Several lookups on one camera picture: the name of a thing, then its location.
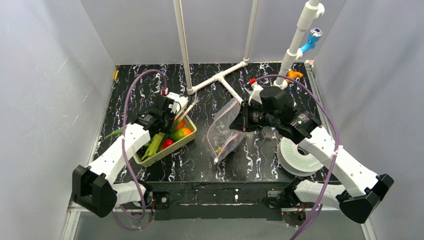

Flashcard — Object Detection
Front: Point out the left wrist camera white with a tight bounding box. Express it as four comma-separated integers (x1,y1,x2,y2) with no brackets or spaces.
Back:
166,92,189,116

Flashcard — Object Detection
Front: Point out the white jointed pipe stand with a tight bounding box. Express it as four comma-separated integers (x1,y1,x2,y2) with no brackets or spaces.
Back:
279,0,325,77

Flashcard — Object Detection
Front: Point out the clear zip top bag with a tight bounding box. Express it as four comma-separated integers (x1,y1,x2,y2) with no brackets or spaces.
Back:
206,98,247,165

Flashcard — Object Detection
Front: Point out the red tomato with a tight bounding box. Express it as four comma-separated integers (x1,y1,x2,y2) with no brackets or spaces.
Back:
160,138,174,151

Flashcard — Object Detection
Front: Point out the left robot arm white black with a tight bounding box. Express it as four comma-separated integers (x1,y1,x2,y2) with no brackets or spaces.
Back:
71,92,188,218

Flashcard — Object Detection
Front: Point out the blue clamp fitting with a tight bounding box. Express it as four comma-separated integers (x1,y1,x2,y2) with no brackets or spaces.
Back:
300,27,323,53

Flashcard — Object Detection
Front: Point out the cream woven basket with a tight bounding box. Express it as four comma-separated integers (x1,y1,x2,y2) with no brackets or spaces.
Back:
133,116,197,168

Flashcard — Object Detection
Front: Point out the orange clamp fitting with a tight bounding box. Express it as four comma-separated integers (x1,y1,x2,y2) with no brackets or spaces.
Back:
286,69,304,81

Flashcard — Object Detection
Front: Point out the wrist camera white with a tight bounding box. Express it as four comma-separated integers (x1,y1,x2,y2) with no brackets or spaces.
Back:
248,78,263,106
166,92,189,116

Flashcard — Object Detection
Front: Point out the white pvc pipe frame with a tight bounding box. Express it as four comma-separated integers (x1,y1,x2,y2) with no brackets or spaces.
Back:
172,0,263,104

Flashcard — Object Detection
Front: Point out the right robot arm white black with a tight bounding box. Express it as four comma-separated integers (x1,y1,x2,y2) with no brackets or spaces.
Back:
229,86,394,224

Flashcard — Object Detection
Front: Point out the purple cable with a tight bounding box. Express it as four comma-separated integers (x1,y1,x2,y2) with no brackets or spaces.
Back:
251,74,341,240
111,69,169,231

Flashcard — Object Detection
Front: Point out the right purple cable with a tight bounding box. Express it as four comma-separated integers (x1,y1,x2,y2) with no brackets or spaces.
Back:
251,74,341,240

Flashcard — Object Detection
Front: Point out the orange green mango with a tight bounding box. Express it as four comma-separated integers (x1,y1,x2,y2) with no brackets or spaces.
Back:
169,127,193,142

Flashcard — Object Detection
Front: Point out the green onion with white root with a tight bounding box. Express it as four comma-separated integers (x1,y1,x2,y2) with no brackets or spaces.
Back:
104,95,200,139

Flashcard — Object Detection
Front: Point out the orange fruit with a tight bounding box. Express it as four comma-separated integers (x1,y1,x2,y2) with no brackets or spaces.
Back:
174,120,185,131

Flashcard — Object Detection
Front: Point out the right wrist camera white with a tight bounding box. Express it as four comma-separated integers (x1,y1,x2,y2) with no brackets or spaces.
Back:
248,78,263,106

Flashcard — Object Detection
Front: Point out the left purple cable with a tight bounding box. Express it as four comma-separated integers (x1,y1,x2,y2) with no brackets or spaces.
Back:
111,69,169,231

